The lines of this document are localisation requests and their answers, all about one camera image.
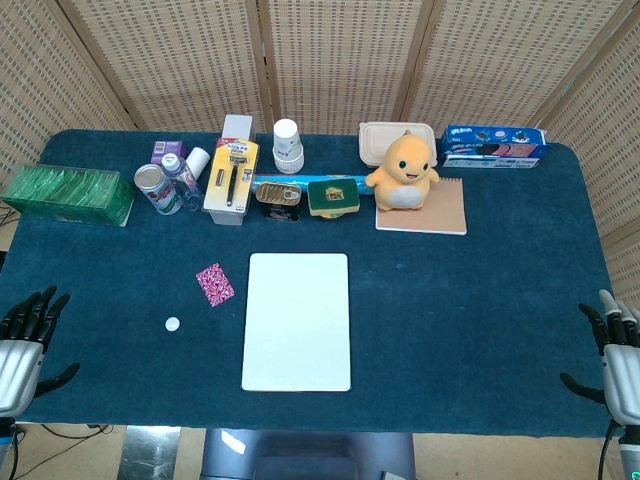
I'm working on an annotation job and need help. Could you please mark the woven bamboo folding screen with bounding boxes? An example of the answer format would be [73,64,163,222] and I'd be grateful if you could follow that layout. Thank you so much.
[0,0,640,301]

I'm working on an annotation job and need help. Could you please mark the yellow razor blister pack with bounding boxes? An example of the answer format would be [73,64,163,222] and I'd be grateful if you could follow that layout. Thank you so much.
[202,137,260,215]

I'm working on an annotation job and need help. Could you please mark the small purple box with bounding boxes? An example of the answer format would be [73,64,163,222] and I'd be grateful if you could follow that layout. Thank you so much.
[151,140,188,166]

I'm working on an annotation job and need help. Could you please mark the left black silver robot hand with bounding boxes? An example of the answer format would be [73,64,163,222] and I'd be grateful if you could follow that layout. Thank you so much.
[0,285,81,417]

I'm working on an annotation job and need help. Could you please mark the long blue foil roll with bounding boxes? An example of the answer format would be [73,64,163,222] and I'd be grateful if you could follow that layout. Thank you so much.
[252,173,371,195]

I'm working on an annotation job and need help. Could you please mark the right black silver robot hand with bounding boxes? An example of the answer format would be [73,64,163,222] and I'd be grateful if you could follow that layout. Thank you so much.
[559,288,640,430]

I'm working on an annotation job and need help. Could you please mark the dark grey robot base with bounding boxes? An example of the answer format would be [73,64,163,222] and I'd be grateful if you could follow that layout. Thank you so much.
[201,428,416,480]

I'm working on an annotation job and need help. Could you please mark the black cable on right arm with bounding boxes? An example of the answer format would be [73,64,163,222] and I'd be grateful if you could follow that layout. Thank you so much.
[601,419,620,480]

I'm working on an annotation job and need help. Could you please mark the kraft spiral notebook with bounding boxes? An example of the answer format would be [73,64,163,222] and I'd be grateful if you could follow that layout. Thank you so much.
[375,175,468,236]

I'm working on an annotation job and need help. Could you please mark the black floor cable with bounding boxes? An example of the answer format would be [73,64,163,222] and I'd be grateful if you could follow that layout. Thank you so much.
[14,422,119,441]

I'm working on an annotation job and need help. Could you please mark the clear bottle purple label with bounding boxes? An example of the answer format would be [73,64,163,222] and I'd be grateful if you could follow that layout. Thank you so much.
[160,152,205,212]

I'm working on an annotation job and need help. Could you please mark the yellow plush dinosaur toy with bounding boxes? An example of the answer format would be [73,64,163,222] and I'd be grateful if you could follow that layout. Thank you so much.
[365,128,441,211]

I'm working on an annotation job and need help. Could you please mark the shiny metal table leg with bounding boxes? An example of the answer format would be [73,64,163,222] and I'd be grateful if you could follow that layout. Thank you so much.
[121,425,182,480]

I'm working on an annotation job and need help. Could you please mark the white rectangular board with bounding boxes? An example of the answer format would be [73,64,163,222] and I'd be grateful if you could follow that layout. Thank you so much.
[241,252,352,393]

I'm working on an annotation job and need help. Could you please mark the green tissue box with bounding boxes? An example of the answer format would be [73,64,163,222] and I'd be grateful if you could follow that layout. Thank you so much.
[0,163,135,228]

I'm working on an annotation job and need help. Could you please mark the blue cookie box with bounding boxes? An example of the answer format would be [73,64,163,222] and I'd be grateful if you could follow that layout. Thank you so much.
[439,124,554,169]

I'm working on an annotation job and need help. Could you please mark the green square tin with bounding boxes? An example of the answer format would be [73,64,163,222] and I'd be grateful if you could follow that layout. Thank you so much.
[306,178,361,220]

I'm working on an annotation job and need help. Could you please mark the dark blue table mat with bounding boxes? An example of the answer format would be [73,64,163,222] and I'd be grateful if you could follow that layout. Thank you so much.
[0,128,626,439]

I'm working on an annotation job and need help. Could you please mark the white cylinder roll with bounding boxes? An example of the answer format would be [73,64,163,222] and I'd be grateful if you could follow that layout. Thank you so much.
[184,146,211,180]

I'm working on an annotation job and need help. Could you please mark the silver-top drink can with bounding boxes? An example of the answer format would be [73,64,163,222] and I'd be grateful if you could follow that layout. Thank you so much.
[133,163,182,216]

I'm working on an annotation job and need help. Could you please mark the pink patterned card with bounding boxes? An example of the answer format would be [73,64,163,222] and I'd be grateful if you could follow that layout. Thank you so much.
[195,262,237,308]

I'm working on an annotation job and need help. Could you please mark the gold pull-tab food tin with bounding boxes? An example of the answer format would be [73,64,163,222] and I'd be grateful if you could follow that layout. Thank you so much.
[255,181,303,222]

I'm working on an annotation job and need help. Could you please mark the beige lidded food container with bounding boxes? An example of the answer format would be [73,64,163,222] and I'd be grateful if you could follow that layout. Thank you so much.
[358,121,438,168]

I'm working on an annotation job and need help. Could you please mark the stacked white paper cups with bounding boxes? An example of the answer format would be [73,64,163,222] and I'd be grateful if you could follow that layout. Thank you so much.
[272,118,305,175]

